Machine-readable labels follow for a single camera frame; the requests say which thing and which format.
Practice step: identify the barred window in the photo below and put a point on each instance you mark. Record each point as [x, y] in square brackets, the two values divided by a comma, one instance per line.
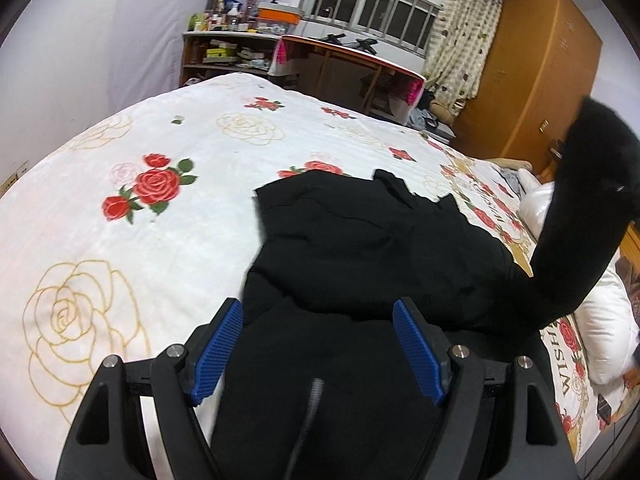
[370, 5]

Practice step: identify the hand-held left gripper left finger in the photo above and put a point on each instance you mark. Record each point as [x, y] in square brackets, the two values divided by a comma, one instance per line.
[217, 355]

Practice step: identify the black folding stand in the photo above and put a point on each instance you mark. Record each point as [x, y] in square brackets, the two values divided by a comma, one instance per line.
[337, 38]
[366, 44]

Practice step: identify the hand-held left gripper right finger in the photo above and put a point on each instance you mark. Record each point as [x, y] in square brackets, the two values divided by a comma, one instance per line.
[415, 355]

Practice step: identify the pile of clothes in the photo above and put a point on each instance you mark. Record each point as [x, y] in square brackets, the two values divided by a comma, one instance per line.
[435, 115]

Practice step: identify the bed with rose blanket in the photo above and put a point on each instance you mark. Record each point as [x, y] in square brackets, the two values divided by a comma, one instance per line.
[150, 260]

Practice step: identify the grey cloth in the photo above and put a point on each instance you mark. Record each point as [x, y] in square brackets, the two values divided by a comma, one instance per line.
[511, 180]

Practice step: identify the black garment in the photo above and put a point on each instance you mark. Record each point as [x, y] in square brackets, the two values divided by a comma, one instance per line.
[350, 260]

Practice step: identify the white desk with pink sides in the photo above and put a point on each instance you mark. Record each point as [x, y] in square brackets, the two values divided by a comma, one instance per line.
[350, 55]

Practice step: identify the orange-lid storage box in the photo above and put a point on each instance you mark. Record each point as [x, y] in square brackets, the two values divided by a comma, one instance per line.
[280, 11]

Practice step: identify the row of bottles and jars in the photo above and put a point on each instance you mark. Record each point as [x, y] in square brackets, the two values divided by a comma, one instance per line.
[220, 15]

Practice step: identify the clear plastic storage box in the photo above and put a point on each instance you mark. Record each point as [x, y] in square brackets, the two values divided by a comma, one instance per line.
[275, 27]

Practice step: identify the wooden open shelf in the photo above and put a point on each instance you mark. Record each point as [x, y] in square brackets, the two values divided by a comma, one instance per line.
[200, 55]

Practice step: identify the heart-print curtain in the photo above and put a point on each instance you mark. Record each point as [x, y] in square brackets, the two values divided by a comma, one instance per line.
[460, 35]

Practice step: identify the wooden wardrobe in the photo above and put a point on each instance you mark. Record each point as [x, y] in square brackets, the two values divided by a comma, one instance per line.
[540, 75]

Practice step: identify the white quilted duvet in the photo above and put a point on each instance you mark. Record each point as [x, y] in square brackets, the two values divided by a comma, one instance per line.
[605, 330]

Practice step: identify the wall socket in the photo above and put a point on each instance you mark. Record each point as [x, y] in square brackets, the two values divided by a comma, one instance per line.
[11, 176]

